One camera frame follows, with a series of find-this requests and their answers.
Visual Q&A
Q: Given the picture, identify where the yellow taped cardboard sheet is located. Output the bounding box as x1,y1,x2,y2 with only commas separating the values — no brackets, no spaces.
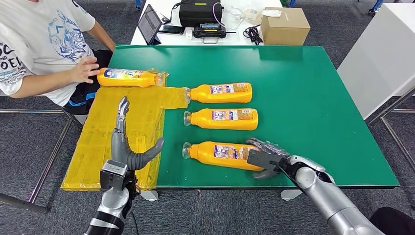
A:
60,68,189,192

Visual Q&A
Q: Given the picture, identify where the black rounded object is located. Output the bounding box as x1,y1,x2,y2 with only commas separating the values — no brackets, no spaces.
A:
369,207,415,235

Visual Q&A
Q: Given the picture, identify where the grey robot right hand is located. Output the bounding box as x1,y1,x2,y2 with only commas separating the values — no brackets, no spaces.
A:
245,138,292,180

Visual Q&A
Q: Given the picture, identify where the black carrying case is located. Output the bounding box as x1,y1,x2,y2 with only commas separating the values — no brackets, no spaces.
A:
179,0,224,28

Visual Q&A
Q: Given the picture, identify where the pink cable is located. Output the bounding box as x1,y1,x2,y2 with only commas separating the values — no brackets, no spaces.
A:
212,1,225,29

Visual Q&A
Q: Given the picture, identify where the blue wheeled frame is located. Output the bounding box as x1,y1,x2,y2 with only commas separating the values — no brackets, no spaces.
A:
368,0,384,16

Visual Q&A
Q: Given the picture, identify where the white paper slip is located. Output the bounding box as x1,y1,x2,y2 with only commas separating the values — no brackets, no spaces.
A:
262,8,282,18

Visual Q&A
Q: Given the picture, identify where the clear plastic bag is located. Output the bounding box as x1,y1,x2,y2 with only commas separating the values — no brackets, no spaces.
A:
243,8,264,24

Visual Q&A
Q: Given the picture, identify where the person's right hand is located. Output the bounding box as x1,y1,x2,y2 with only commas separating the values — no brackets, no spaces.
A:
69,56,101,85

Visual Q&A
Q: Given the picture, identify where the white charger cable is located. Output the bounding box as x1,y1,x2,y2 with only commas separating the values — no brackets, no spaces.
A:
224,6,245,30

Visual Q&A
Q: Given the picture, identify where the person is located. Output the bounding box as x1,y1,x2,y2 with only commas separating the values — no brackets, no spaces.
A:
0,0,116,116

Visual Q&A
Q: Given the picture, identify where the black handheld controller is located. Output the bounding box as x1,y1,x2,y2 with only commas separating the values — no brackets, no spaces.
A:
193,23,227,45

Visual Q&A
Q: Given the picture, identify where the black smartphone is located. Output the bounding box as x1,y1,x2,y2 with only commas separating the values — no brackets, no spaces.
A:
159,24,186,35

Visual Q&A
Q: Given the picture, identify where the black tablet on stand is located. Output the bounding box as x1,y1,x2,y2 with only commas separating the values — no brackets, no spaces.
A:
137,3,163,46

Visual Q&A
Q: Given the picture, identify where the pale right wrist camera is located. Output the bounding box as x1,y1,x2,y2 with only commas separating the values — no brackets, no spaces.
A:
247,149,294,182

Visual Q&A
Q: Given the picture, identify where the white table foot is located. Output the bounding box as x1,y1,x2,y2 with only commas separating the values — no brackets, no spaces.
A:
140,190,159,202
280,189,307,201

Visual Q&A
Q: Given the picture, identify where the black cable bundle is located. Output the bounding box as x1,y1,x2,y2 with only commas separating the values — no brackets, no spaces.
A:
243,24,264,46

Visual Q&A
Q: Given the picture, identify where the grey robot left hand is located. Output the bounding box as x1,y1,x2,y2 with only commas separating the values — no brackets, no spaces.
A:
111,95,165,171

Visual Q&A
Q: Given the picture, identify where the brown cardboard box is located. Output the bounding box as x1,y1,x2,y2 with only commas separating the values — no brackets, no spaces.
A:
260,7,311,47

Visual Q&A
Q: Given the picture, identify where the orange detergent bottle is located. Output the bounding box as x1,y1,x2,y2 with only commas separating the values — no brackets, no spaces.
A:
182,141,265,172
183,108,259,131
185,82,253,104
96,67,164,89

